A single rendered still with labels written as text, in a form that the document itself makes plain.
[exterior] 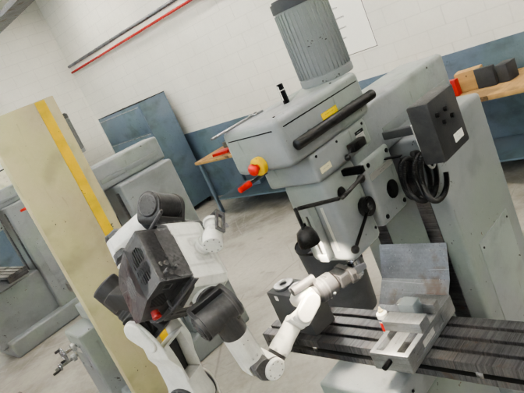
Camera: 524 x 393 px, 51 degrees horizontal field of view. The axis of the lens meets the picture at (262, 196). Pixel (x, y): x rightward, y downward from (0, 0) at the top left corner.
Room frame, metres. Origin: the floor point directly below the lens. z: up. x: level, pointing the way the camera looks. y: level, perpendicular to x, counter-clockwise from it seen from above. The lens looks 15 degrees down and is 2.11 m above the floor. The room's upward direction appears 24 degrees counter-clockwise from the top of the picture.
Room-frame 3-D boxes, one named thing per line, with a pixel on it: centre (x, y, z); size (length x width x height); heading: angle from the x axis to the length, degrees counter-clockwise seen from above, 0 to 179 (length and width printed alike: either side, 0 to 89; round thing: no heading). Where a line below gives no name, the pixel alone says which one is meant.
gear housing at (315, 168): (1.88, -0.24, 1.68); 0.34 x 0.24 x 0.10; 130
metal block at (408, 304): (1.72, -0.32, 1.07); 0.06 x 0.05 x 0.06; 42
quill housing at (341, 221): (1.86, -0.21, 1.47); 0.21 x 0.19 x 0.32; 40
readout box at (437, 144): (1.79, -0.65, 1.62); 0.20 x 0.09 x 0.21; 130
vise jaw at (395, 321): (1.69, -0.28, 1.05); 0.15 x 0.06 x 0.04; 42
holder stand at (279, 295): (2.12, 0.04, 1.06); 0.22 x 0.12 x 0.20; 34
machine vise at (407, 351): (1.70, -0.30, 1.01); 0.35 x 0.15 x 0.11; 132
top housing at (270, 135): (1.87, -0.22, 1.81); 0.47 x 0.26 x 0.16; 130
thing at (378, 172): (1.98, -0.36, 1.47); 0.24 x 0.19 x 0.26; 40
